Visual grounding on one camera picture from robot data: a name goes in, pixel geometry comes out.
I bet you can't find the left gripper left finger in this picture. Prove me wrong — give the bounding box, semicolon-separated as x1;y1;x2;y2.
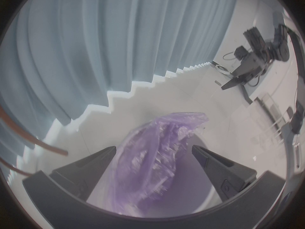
49;146;117;200

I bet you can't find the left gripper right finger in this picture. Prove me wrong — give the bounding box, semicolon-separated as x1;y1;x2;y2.
192;145;258;202

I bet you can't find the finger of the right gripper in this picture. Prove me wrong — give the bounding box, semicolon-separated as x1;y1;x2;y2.
230;59;251;77
221;78;243;90

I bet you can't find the purple plastic bag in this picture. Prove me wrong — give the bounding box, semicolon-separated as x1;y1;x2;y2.
105;112;210;218

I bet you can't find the white trash bin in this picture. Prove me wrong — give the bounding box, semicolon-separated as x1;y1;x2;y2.
167;133;223;215

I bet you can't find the white cushioned wooden chair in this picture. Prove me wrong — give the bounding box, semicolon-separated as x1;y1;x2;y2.
0;105;69;176

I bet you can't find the pale blue curtain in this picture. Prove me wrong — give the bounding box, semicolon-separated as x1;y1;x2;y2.
0;0;239;152

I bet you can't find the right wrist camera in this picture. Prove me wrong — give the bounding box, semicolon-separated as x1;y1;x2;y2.
234;46;249;59

